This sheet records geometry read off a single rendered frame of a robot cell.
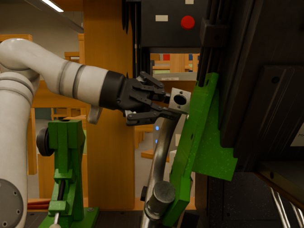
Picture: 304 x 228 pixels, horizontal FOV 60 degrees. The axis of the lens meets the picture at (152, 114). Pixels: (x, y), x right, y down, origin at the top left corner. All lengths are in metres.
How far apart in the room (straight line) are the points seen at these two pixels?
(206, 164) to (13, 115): 0.30
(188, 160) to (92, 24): 0.52
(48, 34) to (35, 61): 11.17
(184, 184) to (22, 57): 0.36
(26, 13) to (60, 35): 1.60
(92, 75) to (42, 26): 11.36
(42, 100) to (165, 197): 0.61
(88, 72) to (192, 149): 0.24
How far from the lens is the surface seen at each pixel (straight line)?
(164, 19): 0.69
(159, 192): 0.43
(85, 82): 0.51
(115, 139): 0.79
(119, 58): 0.78
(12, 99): 0.46
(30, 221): 0.81
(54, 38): 11.57
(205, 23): 0.38
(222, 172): 0.45
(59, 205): 0.65
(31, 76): 0.56
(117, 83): 0.50
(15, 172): 0.37
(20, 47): 0.55
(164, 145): 0.58
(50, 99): 0.91
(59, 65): 0.53
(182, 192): 0.41
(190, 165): 0.42
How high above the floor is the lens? 1.25
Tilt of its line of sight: 6 degrees down
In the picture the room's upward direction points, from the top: straight up
